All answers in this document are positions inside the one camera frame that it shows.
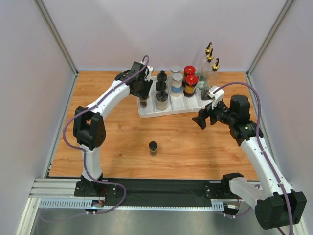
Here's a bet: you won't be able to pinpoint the small black-cap spice bottle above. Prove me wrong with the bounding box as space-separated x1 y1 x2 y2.
139 98 148 109

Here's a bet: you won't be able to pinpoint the black-lid glass jar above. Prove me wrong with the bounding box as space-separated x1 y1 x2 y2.
156 81 167 92

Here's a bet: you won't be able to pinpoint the black-knob lid glass jar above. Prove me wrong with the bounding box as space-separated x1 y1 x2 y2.
157 70 167 82

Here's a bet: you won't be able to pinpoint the clear oil bottle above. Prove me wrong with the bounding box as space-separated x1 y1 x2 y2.
197 48 215 90

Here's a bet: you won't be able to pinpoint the oil bottle with dark sauce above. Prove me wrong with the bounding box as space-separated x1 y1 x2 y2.
201 58 220 101

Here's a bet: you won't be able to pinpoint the red-lid sauce jar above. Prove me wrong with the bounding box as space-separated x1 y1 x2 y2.
183 75 198 97
183 65 196 78

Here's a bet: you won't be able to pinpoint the tall bottle dark contents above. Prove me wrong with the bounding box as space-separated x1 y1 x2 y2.
195 42 213 85

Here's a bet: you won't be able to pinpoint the tall jar white beads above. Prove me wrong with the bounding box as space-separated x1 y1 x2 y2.
171 73 183 97

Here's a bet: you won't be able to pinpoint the white-contents jar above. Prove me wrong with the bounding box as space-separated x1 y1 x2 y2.
170 65 181 76

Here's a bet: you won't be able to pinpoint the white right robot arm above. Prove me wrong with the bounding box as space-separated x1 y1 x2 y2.
192 95 307 230

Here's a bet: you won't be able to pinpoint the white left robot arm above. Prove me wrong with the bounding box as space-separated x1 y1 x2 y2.
73 62 154 196

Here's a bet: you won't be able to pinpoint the white divided tray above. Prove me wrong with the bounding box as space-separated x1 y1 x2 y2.
137 75 212 118

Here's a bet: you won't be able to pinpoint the small spice bottle lower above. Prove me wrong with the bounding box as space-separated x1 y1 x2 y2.
149 141 158 156

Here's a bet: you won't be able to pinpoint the black base cloth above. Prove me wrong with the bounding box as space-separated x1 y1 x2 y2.
100 179 212 208

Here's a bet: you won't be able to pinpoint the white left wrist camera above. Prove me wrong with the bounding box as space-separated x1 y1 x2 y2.
145 66 154 81

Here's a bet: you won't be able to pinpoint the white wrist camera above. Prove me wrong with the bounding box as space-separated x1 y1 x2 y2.
207 86 224 110
145 66 154 81

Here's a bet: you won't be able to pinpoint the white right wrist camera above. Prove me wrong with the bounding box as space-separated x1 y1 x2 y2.
207 86 224 110

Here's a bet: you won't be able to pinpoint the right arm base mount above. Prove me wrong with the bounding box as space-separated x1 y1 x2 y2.
204 178 239 199

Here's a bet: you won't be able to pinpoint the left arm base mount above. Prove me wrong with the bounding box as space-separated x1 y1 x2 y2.
74 175 124 213

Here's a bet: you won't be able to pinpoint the aluminium frame rail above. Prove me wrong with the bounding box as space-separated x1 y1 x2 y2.
30 178 261 211

